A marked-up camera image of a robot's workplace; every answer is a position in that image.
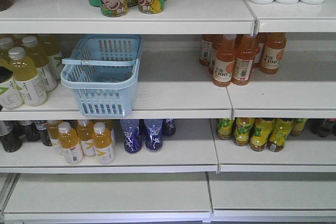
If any blue sports drink bottle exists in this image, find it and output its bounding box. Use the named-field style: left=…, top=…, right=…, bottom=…
left=120, top=119, right=142, bottom=153
left=162, top=119, right=176, bottom=137
left=144, top=119, right=163, bottom=151

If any pale yellow drink bottle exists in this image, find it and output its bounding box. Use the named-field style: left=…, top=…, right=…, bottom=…
left=8, top=47, right=47, bottom=106
left=22, top=35, right=57, bottom=92

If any white store shelving unit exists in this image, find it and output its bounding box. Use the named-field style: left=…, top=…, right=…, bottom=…
left=1, top=0, right=335, bottom=223

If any orange drink bottle white label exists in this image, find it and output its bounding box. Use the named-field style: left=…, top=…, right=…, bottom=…
left=58, top=122, right=83, bottom=165

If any orange C100 bottle right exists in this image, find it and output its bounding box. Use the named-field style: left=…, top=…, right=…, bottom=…
left=259, top=33, right=287, bottom=74

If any dark cola bottle red label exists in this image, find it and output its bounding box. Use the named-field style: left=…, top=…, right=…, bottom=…
left=311, top=119, right=335, bottom=137

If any orange juice bottle barcode side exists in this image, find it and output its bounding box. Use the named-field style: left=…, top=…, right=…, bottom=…
left=232, top=35, right=257, bottom=86

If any blue sports drink bottle rear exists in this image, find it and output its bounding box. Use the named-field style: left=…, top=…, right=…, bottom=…
left=162, top=119, right=176, bottom=137

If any yellow lemon tea bottle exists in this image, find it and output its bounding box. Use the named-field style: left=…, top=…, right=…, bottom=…
left=267, top=118, right=293, bottom=152
left=234, top=118, right=255, bottom=146
left=250, top=118, right=275, bottom=152

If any light blue plastic basket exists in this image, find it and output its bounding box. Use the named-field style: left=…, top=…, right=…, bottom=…
left=61, top=34, right=143, bottom=118

